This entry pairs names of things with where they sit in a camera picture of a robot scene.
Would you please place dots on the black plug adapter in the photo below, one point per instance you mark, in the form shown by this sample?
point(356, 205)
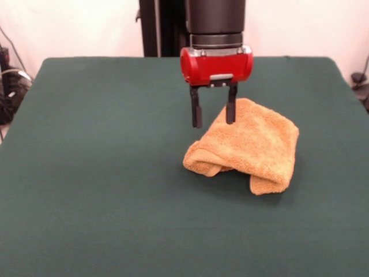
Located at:
point(357, 78)

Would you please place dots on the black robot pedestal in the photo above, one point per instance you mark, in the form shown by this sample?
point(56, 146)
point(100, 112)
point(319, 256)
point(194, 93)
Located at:
point(161, 29)

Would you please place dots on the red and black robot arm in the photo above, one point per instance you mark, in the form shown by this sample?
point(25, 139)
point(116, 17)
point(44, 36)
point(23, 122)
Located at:
point(214, 17)

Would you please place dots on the dark green table cloth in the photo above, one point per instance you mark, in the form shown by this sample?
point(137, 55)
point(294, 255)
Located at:
point(115, 173)

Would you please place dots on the black power strip red switch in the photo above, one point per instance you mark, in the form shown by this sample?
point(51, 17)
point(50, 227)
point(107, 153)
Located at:
point(4, 57)

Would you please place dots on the orange terry towel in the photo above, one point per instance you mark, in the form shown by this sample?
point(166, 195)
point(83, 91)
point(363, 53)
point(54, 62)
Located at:
point(259, 144)

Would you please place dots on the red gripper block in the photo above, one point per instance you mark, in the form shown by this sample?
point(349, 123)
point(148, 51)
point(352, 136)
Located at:
point(216, 67)

